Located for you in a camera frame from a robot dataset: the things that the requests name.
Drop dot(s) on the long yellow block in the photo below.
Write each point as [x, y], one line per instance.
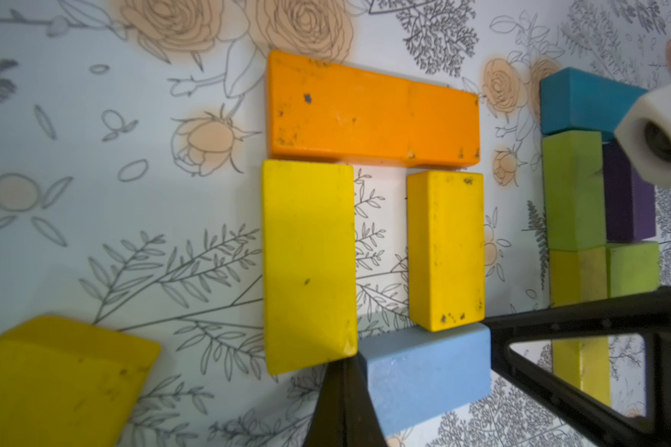
[67, 383]

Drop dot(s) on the light blue block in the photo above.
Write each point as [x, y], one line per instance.
[414, 375]

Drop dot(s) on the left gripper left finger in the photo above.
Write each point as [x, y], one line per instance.
[344, 415]

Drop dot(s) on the purple block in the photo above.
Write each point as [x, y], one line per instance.
[629, 200]

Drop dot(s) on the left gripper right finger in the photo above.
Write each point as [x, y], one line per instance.
[521, 352]

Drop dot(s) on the lime green block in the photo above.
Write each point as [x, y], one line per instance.
[632, 268]

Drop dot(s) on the green block small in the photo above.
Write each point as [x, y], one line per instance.
[574, 190]

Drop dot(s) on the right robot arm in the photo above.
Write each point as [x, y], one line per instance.
[644, 134]

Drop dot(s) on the orange long block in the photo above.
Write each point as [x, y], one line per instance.
[323, 111]

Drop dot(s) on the teal block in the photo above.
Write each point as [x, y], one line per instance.
[572, 99]

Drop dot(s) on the small yellow block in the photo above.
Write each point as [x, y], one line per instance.
[309, 264]
[446, 249]

